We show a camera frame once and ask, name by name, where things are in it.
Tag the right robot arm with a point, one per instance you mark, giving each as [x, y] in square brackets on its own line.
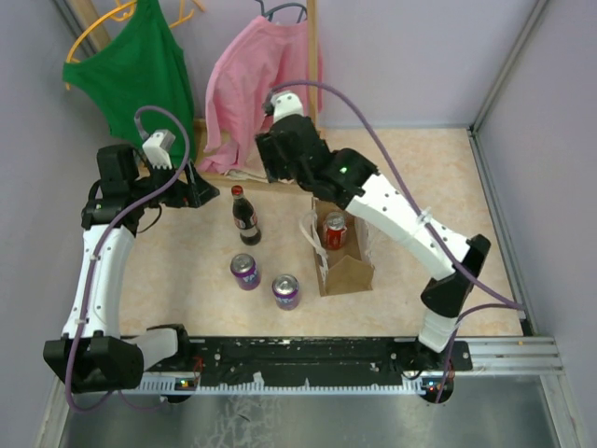
[354, 184]

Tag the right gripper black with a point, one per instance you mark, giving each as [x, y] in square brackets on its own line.
[270, 158]

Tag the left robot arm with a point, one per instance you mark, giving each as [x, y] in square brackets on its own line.
[90, 355]

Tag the aluminium frame rail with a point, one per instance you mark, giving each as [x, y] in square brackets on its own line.
[512, 356]

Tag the cola glass bottle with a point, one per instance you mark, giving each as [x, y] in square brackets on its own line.
[245, 217]

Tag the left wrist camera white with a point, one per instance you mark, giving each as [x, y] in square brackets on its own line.
[157, 149]

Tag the wooden clothes rack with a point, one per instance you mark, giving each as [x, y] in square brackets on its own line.
[89, 25]

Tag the purple soda can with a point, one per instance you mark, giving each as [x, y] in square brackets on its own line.
[245, 271]
[285, 288]

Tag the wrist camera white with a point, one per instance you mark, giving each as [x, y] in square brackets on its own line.
[157, 149]
[282, 105]

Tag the green tank top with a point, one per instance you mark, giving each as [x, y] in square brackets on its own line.
[142, 66]

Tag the red soda can front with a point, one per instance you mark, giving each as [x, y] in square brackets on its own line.
[335, 230]

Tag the pink t-shirt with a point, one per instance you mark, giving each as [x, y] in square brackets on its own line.
[262, 55]

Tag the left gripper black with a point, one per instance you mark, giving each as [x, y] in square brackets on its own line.
[185, 194]

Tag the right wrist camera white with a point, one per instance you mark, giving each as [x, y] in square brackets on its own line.
[282, 105]

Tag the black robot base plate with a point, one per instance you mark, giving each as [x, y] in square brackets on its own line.
[304, 366]

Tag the grey clothes hanger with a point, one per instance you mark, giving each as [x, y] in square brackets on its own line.
[269, 13]

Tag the beige folded cloth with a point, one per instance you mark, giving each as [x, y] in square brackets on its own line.
[244, 174]

